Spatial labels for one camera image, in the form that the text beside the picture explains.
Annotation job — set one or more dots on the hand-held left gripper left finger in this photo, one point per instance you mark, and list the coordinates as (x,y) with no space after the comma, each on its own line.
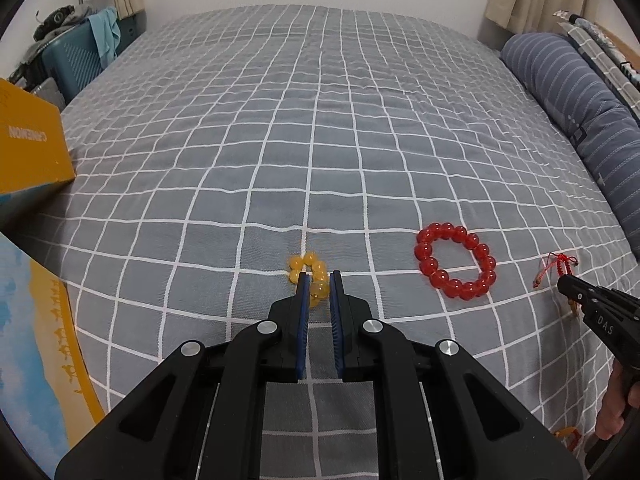
(302,320)

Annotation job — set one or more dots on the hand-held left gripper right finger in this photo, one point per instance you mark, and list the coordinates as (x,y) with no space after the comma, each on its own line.
(337,320)

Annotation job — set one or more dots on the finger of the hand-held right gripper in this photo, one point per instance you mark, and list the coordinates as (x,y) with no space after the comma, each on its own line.
(587,305)

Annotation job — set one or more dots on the person's right hand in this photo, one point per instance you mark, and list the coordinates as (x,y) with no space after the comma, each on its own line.
(612,405)

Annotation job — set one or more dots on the grey checked bed sheet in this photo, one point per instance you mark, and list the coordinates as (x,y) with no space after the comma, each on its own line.
(300,135)

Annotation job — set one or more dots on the blue striped pillow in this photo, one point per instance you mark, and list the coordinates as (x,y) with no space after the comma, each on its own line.
(575,100)

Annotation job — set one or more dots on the grey checked pillow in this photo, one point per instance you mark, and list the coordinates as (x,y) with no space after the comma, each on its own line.
(600,57)

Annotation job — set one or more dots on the wooden headboard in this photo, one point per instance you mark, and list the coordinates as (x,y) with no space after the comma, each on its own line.
(625,52)

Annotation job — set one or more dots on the orange cardboard box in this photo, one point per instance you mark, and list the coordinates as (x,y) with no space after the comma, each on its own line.
(30,150)

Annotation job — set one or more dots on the pile of dark desk items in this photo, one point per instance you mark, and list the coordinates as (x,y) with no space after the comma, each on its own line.
(45,91)

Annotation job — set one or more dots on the teal suitcase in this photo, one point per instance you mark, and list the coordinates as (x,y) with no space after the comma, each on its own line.
(70,65)

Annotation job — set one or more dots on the light blue cloth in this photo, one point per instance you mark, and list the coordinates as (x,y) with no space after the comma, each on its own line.
(105,35)

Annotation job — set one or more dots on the black bag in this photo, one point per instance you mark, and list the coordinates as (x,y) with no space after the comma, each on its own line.
(55,17)

